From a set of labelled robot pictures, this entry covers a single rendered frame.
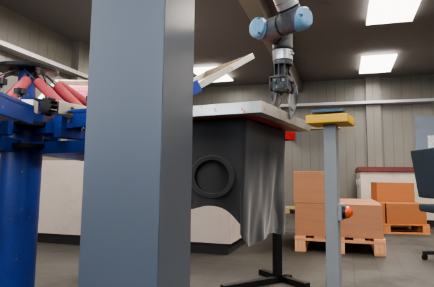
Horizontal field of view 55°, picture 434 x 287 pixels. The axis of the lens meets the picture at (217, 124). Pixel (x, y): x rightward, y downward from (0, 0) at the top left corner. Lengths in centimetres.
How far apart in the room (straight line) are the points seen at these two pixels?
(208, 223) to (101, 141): 338
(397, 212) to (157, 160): 567
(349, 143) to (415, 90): 184
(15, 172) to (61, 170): 273
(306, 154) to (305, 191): 542
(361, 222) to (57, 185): 329
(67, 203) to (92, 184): 406
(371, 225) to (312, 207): 60
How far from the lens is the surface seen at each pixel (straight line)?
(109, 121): 91
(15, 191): 232
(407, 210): 641
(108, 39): 95
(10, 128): 207
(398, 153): 993
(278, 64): 156
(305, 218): 453
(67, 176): 498
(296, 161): 991
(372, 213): 452
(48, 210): 513
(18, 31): 662
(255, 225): 151
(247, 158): 140
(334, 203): 137
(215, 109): 136
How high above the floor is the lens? 76
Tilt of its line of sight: 7 degrees up
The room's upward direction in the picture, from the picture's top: 1 degrees clockwise
